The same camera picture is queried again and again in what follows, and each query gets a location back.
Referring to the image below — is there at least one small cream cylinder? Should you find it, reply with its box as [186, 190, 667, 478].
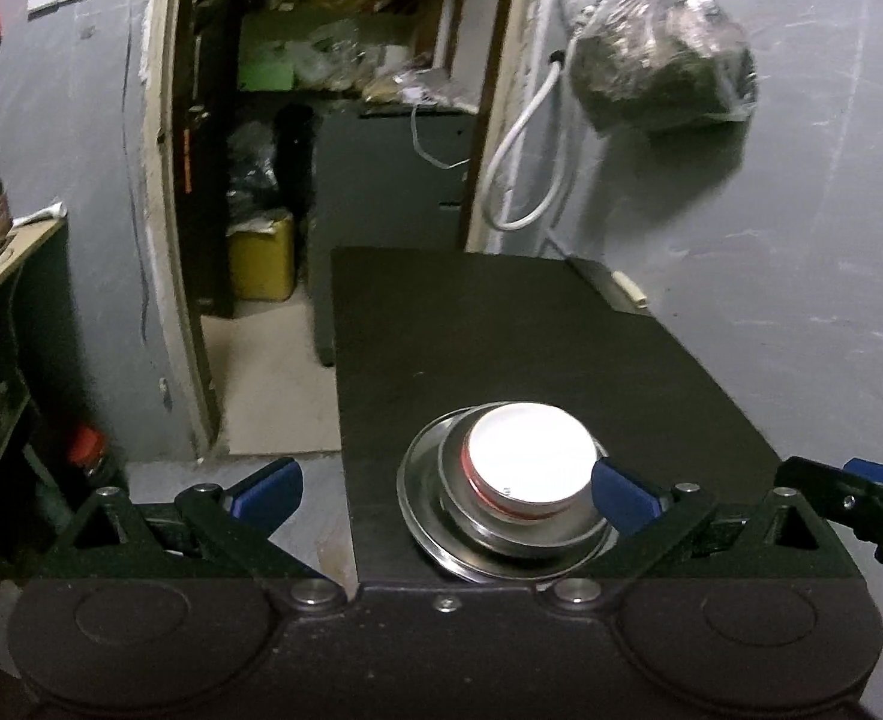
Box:
[612, 271, 648, 312]

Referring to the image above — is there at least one red lidded jar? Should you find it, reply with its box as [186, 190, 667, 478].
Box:
[67, 424, 108, 479]

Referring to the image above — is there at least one thin white wire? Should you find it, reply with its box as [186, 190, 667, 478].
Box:
[409, 99, 474, 171]

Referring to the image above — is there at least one white looped cable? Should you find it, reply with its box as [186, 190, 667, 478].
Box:
[477, 58, 567, 233]

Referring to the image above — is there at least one red and white bowl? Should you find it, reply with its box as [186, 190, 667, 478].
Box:
[459, 401, 602, 520]

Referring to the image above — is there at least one yellow plastic container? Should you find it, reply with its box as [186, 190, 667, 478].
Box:
[227, 211, 297, 302]

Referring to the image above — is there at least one green box on shelf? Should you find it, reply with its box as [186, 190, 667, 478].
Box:
[238, 41, 295, 93]

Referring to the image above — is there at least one wooden side shelf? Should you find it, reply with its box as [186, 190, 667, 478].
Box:
[0, 200, 67, 289]

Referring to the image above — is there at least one hanging plastic bag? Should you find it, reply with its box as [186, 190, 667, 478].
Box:
[558, 0, 759, 133]

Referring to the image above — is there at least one dark grey cabinet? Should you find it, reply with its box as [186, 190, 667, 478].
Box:
[307, 103, 476, 367]

